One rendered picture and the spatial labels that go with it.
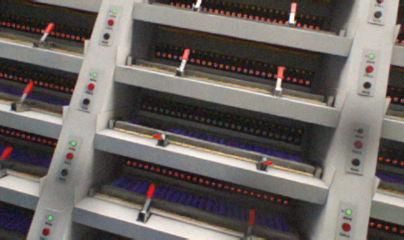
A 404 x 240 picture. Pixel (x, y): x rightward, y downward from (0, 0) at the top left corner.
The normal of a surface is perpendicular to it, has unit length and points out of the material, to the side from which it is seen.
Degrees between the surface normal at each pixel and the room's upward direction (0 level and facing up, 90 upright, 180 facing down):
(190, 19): 111
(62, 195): 90
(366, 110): 90
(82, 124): 90
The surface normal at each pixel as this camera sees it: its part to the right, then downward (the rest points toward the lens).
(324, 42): -0.15, 0.20
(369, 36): -0.08, -0.15
